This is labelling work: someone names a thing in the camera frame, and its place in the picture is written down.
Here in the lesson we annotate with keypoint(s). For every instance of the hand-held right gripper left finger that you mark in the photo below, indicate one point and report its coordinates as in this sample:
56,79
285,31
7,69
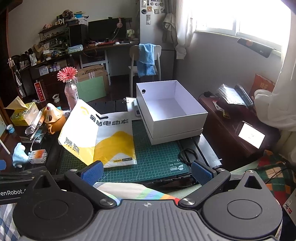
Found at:
92,172

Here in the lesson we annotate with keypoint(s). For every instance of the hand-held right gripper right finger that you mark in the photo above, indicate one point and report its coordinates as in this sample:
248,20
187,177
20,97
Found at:
200,173

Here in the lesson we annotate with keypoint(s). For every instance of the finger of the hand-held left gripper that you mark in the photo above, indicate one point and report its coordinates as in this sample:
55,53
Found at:
1,164

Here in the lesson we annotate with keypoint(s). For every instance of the white and yellow shopping bag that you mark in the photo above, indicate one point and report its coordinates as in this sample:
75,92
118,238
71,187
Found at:
101,134

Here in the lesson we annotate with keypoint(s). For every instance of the white cardboard box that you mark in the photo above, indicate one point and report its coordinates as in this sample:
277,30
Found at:
171,109

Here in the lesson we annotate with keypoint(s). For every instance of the clear plastic bag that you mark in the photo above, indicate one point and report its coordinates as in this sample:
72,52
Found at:
231,93

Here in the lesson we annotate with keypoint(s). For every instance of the red paper bag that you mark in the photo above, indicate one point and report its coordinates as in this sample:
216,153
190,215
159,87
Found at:
262,84

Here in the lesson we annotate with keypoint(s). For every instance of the light blue whale figurine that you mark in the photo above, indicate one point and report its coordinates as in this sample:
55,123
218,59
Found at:
19,155

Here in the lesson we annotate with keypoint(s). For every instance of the blue checked cloth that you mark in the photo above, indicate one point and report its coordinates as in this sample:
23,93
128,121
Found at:
7,220

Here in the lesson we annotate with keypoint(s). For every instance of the small blue and white cup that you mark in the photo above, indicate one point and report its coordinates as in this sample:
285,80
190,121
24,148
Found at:
10,129

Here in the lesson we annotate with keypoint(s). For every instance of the small clear plastic box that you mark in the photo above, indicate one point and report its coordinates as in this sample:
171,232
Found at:
38,156

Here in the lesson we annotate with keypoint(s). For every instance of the green cutting mat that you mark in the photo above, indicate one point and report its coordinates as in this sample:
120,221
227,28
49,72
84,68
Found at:
157,160

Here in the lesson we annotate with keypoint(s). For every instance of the dark wooden cabinet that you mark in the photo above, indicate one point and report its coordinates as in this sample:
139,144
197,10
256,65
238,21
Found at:
231,129

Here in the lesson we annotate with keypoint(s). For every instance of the yellow-green tissue box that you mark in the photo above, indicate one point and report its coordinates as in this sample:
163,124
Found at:
22,114

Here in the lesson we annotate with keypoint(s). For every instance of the multicoloured cloth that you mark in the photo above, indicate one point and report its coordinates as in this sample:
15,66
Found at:
143,191

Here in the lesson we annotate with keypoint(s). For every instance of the phone with lit screen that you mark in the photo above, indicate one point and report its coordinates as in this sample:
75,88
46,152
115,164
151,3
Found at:
251,137

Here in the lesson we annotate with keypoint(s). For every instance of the orange bird toy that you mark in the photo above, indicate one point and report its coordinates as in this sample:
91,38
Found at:
54,118

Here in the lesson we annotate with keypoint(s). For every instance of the colourful knit blanket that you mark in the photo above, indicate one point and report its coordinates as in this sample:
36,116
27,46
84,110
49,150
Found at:
277,171

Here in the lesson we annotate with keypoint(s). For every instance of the black binder clip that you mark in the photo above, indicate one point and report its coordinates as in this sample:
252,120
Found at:
125,100

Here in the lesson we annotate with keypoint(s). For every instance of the pink drink bottle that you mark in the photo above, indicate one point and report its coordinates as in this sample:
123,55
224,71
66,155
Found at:
71,95

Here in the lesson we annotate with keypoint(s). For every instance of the red sign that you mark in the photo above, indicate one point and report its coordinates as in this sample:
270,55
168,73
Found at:
41,90

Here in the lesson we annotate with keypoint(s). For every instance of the black folded umbrella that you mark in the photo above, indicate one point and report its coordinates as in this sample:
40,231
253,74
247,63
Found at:
244,95

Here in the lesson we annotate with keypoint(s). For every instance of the silver laptop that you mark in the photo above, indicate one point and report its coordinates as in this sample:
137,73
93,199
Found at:
290,202

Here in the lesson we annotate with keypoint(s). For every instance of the brown cardboard box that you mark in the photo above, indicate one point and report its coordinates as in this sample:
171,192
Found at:
92,71

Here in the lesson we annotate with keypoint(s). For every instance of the pink flower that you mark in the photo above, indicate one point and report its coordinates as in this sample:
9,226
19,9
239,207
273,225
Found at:
66,74

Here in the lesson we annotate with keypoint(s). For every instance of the white curtain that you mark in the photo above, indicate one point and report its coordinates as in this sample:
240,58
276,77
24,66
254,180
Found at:
277,99

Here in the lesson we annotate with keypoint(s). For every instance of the white chair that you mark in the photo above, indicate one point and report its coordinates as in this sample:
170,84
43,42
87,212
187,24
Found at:
135,62

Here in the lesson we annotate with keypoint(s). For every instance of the light blue tissue pack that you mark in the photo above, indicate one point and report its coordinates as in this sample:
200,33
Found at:
75,49

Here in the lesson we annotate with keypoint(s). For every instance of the blue towel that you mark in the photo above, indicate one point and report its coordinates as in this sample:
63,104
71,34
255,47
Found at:
145,59

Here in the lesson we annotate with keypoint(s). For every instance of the wooden desk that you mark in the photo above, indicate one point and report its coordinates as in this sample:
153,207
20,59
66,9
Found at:
108,46

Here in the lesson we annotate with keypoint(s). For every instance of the dark shelf unit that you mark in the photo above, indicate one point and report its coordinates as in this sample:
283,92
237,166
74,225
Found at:
53,41

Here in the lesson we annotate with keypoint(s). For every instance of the black computer tower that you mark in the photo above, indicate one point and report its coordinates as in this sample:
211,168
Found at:
78,34

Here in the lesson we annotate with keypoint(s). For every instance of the black device on sill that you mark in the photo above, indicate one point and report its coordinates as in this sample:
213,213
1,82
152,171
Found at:
259,47

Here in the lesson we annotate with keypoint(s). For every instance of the black monitor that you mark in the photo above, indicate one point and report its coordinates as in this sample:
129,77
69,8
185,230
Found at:
106,29

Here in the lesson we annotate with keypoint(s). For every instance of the pink headphones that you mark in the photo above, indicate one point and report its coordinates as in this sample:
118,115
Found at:
119,24

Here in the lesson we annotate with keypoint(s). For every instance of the grey hanging jacket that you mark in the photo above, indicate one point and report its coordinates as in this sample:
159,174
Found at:
170,25

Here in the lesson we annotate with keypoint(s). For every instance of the grey refrigerator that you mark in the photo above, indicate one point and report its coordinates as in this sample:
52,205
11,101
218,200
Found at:
152,23

